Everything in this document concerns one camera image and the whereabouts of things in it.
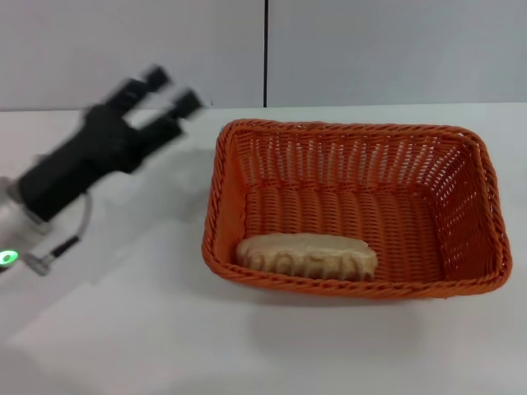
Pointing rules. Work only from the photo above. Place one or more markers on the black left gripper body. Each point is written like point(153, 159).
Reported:
point(90, 156)

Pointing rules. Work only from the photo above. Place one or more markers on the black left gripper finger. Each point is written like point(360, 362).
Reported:
point(158, 136)
point(138, 90)

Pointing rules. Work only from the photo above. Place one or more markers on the orange striped bread roll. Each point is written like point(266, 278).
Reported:
point(304, 257)

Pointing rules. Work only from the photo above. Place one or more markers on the orange woven plastic basket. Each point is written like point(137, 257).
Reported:
point(370, 214)

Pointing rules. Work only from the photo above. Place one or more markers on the dark vertical wall strip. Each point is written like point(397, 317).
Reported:
point(267, 53)

